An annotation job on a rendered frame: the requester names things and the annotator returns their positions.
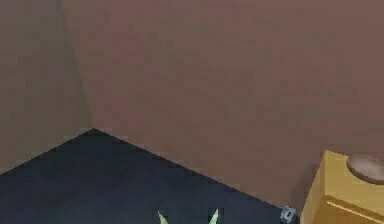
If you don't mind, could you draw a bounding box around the green leafy houseplant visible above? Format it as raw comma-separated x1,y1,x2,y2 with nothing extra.
156,208,220,224

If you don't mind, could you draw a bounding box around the yellow wooden stand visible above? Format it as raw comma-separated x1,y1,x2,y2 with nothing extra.
300,149,384,224

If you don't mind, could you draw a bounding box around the grey round dish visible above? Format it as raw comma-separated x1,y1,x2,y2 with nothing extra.
345,153,384,186

